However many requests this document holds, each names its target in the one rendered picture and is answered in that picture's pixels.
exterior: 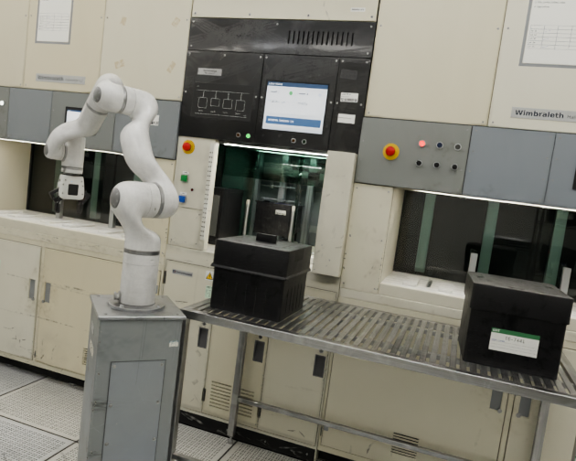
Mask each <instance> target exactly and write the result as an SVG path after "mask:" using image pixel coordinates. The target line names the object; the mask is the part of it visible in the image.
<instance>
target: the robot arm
mask: <svg viewBox="0 0 576 461"><path fill-rule="evenodd" d="M109 112H111V113H119V114H124V115H128V116H130V117H131V119H132V121H131V122H130V123H128V124H127V125H126V126H125V127H124V128H123V129H122V131H121V135H120V140H121V146H122V150H123V157H124V159H125V162H126V164H127V165H128V167H130V169H131V170H132V171H133V172H134V173H135V174H136V175H137V176H138V177H139V178H141V179H142V181H143V182H137V181H123V182H121V183H119V184H117V185H116V186H115V187H114V188H113V190H112V193H111V195H110V205H111V208H112V211H113V213H114V215H115V216H116V218H117V219H118V221H119V222H120V223H121V225H122V227H123V231H124V249H123V267H122V276H121V286H120V291H118V293H116V292H114V294H113V297H112V298H110V299H109V300H108V306H109V307H111V308H114V309H117V310H121V311H125V312H133V313H150V312H156V311H160V310H162V309H164V308H165V303H164V302H163V301H161V300H159V299H156V298H155V293H156V284H157V275H158V266H159V258H160V249H161V239H160V236H159V235H158V234H157V233H155V232H154V231H152V230H149V229H147V228H146V227H145V226H144V225H143V222H142V218H149V219H165V218H169V217H171V216H173V215H174V214H175V213H176V211H177V209H178V206H179V197H178V195H177V192H176V189H175V187H174V185H173V184H172V182H171V181H170V179H169V178H168V176H167V175H166V174H165V172H164V171H163V169H162V168H161V167H160V166H159V165H158V164H157V162H156V160H155V157H154V154H153V150H152V146H151V142H150V137H149V127H150V124H151V123H152V121H153V120H154V118H155V117H156V116H157V113H158V104H157V101H156V99H155V97H154V96H153V95H152V94H151V93H149V92H147V91H142V90H138V89H135V88H131V87H127V86H123V81H122V80H121V79H120V77H118V76H117V75H115V74H112V73H106V74H103V75H102V76H100V77H99V78H98V80H97V81H96V83H95V85H94V86H93V88H92V90H91V93H90V95H89V97H88V99H87V101H86V102H85V104H84V106H83V109H82V111H81V113H80V116H79V118H78V119H76V120H73V121H69V122H66V123H63V124H61V125H59V126H58V127H57V128H55V129H54V130H53V131H52V133H51V134H50V136H49V138H48V140H47V141H46V144H45V147H44V154H45V156H46V157H47V158H49V159H54V160H61V172H63V173H62V175H60V176H59V182H58V186H57V188H56V189H54V190H52V191H49V195H50V197H51V199H52V200H53V201H54V202H55V207H54V210H55V212H56V213H59V210H60V204H59V203H60V201H61V200H62V199H63V198H64V199H76V200H77V201H78V202H79V204H78V205H77V213H78V214H81V213H82V206H83V205H84V203H85V202H86V201H87V200H88V199H89V197H90V195H89V194H88V193H86V192H85V191H84V180H83V177H82V176H81V175H80V174H82V172H83V162H84V152H85V142H86V138H85V137H87V136H93V135H95V134H96V133H98V131H99V130H100V128H101V125H102V124H103V122H104V120H105V118H106V116H107V115H108V113H109ZM54 193H57V197H56V198H55V197H54ZM84 196H85V198H84Z"/></svg>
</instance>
